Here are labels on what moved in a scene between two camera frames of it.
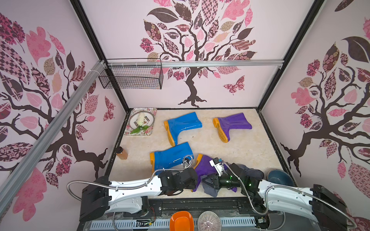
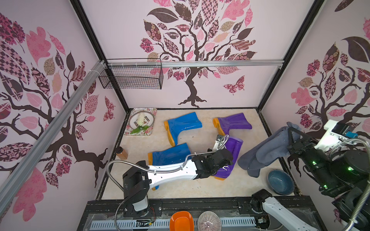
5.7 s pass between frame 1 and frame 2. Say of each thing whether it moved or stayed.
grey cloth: moved
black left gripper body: moved
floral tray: stayed
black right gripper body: moved
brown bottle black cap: stayed
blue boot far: stayed
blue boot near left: stayed
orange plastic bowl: stayed
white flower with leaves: stayed
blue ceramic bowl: stayed
